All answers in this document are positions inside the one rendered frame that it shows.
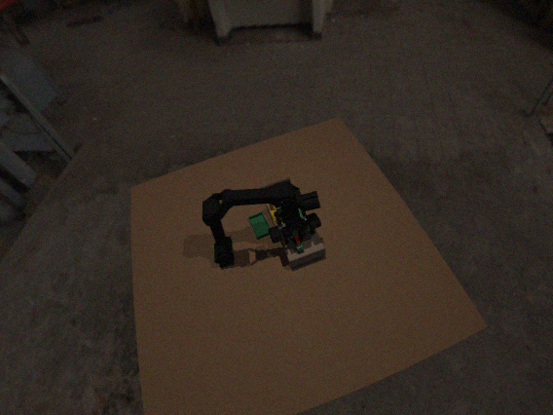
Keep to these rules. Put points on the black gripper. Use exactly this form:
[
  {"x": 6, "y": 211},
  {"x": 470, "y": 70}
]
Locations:
[{"x": 293, "y": 224}]

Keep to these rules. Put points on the green tray floor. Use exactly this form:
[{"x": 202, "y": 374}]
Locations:
[{"x": 259, "y": 225}]

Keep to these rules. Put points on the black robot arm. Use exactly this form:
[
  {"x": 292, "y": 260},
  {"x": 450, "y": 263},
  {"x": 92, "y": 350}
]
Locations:
[{"x": 284, "y": 196}]

